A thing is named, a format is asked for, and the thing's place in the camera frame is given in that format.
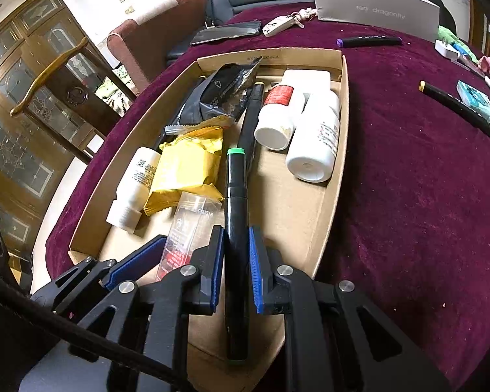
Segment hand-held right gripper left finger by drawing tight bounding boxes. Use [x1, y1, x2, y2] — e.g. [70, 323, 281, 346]
[20, 225, 226, 392]

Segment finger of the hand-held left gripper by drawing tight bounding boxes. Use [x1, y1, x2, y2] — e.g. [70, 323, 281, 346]
[50, 235, 169, 316]

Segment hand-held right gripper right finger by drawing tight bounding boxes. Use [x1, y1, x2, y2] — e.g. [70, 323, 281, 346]
[248, 226, 452, 392]

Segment clear plastic package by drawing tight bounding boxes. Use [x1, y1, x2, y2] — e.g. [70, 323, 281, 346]
[157, 191, 223, 283]

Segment black marker green cap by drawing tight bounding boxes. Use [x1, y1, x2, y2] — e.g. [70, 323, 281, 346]
[222, 148, 253, 367]

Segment brown cardboard box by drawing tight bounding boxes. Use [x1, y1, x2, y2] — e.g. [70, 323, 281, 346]
[68, 47, 349, 392]

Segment white bottle green label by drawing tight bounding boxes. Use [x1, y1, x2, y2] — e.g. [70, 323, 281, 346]
[106, 146, 163, 230]

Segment yellow snack packet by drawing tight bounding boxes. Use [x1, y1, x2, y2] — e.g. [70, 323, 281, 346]
[175, 115, 236, 132]
[142, 124, 224, 217]

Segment black marker olive cap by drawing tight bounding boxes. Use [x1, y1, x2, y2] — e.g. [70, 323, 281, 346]
[234, 82, 267, 181]

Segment large white bottle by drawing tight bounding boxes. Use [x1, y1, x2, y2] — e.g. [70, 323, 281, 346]
[285, 89, 342, 184]

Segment white bottle red label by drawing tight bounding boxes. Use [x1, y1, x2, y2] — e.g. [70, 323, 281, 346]
[253, 84, 307, 151]

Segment wooden glass cabinet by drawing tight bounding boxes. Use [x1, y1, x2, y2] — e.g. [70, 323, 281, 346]
[0, 0, 124, 263]

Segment wooden chair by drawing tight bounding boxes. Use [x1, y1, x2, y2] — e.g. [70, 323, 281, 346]
[10, 36, 138, 165]

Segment black snack packet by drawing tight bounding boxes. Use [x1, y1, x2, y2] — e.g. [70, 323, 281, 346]
[163, 59, 263, 136]

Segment white flat box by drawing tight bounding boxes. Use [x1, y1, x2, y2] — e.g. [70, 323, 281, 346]
[283, 69, 332, 91]

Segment maroon armchair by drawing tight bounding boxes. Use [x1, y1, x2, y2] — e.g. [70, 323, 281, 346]
[106, 0, 208, 95]

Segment black phone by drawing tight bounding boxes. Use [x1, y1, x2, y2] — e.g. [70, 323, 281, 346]
[189, 20, 263, 46]

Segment white car key with keyring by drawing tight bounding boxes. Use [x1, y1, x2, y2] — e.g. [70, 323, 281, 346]
[262, 8, 318, 38]

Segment purple black pen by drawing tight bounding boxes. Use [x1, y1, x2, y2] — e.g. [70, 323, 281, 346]
[336, 34, 403, 48]

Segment black marker pale cap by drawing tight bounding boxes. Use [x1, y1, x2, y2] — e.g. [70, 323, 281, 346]
[418, 80, 490, 142]

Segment teal packet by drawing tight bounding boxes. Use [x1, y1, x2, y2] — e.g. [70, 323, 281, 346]
[456, 79, 490, 109]

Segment grey cardboard box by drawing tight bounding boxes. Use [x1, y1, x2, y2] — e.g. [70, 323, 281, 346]
[309, 0, 441, 44]

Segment white charger plug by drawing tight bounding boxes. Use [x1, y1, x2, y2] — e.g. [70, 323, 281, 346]
[434, 38, 459, 60]

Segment green cloth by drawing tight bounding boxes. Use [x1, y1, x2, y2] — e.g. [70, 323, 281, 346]
[438, 25, 479, 60]

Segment black cable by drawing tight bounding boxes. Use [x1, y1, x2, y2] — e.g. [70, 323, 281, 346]
[0, 271, 190, 392]

